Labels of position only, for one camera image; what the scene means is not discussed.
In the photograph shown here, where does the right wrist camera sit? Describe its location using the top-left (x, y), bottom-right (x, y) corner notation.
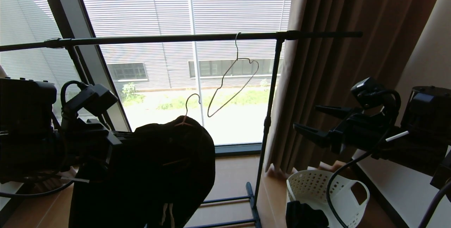
top-left (351, 77), bottom-right (401, 110)

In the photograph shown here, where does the window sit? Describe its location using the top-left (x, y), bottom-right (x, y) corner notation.
top-left (0, 0), bottom-right (295, 156)

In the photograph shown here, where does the black clothes rack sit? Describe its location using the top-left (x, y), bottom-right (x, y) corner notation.
top-left (0, 30), bottom-right (363, 228)

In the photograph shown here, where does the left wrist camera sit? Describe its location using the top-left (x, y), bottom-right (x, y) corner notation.
top-left (63, 84), bottom-right (119, 120)

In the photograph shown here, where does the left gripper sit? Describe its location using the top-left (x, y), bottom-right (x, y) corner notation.
top-left (64, 118), bottom-right (123, 173)

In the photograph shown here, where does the heap of clothes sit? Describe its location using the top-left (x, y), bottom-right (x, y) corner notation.
top-left (285, 201), bottom-right (330, 228)

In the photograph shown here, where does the black garment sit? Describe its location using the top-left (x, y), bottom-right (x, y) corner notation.
top-left (69, 116), bottom-right (216, 228)

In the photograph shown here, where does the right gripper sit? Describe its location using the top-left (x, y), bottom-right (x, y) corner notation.
top-left (293, 105), bottom-right (389, 153)

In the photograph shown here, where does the black cable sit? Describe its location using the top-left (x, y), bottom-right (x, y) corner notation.
top-left (59, 80), bottom-right (89, 110)
top-left (326, 91), bottom-right (451, 228)

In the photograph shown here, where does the pink clothes hanger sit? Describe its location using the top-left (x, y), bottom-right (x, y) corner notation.
top-left (207, 32), bottom-right (260, 118)
top-left (174, 93), bottom-right (202, 127)

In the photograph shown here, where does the white laundry basket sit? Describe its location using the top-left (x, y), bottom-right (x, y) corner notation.
top-left (286, 170), bottom-right (370, 228)

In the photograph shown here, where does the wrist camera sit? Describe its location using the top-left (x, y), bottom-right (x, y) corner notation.
top-left (63, 84), bottom-right (119, 120)
top-left (351, 77), bottom-right (401, 110)

